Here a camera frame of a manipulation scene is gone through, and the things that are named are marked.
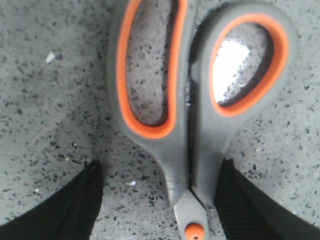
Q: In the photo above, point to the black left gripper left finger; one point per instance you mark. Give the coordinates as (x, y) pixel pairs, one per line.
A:
(69, 214)

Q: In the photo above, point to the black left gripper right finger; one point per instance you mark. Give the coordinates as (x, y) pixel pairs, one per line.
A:
(247, 213)

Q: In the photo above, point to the grey and orange scissors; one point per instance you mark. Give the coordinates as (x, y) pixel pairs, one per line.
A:
(189, 146)

